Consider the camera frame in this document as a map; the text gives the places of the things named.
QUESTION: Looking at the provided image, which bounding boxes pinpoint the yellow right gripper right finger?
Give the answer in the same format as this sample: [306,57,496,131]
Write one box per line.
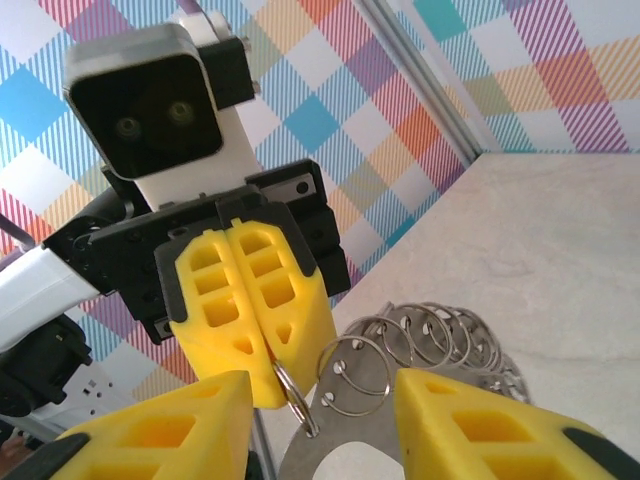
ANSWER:
[393,368,640,480]

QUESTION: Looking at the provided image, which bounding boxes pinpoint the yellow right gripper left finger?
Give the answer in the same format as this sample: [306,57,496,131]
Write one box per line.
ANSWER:
[27,369,255,480]

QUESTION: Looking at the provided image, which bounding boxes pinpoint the small metal split ring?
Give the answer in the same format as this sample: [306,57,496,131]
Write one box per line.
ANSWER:
[272,359,322,437]

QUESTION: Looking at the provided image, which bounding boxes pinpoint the metal keyring plate with rings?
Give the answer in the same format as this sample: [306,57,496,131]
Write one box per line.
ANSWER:
[278,299,532,480]

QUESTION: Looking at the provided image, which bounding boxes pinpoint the aluminium frame post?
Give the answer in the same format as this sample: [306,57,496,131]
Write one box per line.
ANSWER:
[248,404,277,480]

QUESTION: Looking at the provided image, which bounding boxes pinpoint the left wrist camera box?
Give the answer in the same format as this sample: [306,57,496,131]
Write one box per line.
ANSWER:
[64,22,225,181]

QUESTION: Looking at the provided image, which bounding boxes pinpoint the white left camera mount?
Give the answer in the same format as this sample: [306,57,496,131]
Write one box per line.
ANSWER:
[135,8,262,212]

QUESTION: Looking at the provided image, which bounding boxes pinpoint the aluminium corner post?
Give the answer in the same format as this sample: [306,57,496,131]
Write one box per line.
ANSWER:
[358,0,487,166]

